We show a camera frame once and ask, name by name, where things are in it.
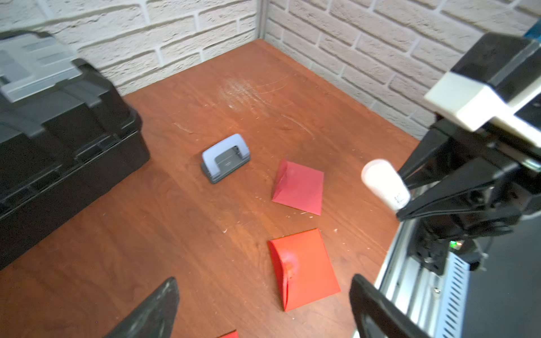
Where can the left red envelope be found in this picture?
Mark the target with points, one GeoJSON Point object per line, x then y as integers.
{"type": "Point", "coordinates": [233, 334]}

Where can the middle red envelope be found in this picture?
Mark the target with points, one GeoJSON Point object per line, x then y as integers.
{"type": "Point", "coordinates": [303, 269]}

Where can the white glue stick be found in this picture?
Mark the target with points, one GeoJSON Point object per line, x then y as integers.
{"type": "Point", "coordinates": [384, 182]}

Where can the aluminium rail frame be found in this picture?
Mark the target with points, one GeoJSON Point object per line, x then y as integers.
{"type": "Point", "coordinates": [436, 303]}

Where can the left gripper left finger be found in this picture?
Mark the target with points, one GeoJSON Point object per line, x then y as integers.
{"type": "Point", "coordinates": [154, 317]}

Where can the grey hole punch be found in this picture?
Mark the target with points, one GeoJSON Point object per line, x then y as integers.
{"type": "Point", "coordinates": [225, 157]}

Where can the right dark red envelope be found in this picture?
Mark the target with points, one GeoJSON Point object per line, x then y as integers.
{"type": "Point", "coordinates": [299, 187]}

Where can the black plastic toolbox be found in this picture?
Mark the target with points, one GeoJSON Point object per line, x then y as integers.
{"type": "Point", "coordinates": [67, 138]}

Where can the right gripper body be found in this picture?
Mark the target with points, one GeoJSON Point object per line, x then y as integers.
{"type": "Point", "coordinates": [519, 196]}

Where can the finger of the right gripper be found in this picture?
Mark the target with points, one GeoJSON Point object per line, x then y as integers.
{"type": "Point", "coordinates": [433, 161]}
{"type": "Point", "coordinates": [460, 192]}

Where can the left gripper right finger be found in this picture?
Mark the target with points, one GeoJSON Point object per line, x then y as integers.
{"type": "Point", "coordinates": [375, 315]}

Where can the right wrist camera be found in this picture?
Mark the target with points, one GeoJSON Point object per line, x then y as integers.
{"type": "Point", "coordinates": [491, 83]}

